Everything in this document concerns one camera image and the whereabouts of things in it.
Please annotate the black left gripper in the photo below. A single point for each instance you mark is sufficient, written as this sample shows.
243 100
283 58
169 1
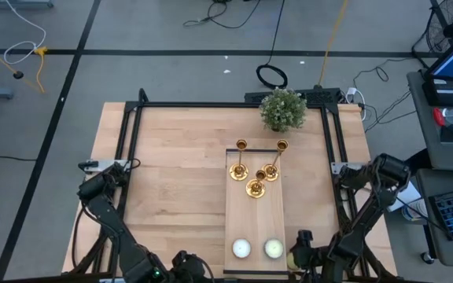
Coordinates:
189 271

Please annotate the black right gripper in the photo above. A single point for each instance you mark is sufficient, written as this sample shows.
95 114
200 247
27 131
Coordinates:
309 263

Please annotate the cream round candle dark rim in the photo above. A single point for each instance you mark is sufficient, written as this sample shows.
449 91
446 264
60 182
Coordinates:
273 248

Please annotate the white round candle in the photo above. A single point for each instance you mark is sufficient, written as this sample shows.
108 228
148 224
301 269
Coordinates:
241 248

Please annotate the gold candlestick holder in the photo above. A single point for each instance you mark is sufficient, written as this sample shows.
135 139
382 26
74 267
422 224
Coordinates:
255 188
270 172
238 171

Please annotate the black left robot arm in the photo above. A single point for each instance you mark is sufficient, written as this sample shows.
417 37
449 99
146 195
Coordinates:
104 212

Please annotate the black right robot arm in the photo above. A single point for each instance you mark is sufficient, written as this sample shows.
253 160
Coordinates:
368 212

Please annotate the yellow round candle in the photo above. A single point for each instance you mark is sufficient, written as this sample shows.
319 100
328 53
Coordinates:
290 262

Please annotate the wooden riser with black legs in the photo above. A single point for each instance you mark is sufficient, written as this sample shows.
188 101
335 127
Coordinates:
256 224

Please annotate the white blue cup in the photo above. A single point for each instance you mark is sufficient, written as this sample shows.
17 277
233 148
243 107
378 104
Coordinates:
417 210

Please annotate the white box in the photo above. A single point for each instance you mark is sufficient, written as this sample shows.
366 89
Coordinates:
411 196

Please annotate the grey desk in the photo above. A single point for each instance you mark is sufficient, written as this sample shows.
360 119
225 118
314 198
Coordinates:
419 114
450 253

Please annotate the green potted plant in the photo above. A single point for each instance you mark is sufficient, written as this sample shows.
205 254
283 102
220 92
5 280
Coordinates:
283 110

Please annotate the black perforated box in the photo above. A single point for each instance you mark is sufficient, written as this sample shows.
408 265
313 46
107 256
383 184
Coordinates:
321 96

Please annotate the white power adapter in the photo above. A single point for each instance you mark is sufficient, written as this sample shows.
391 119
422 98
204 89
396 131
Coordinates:
351 92

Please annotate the red tool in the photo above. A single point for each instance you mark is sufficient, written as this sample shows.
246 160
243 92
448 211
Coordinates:
439 117

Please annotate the black printer box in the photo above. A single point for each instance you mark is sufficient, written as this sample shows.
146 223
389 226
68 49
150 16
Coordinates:
444 96

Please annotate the black round floor plug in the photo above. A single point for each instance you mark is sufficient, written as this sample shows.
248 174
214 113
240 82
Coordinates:
18 74

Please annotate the black floor fan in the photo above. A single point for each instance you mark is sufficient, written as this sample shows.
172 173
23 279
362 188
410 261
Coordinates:
452 28

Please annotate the grey cart base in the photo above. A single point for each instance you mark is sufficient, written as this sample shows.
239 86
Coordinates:
14 4

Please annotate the silver mounting bracket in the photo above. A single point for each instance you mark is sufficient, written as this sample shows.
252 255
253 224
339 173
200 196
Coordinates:
100 164
340 167

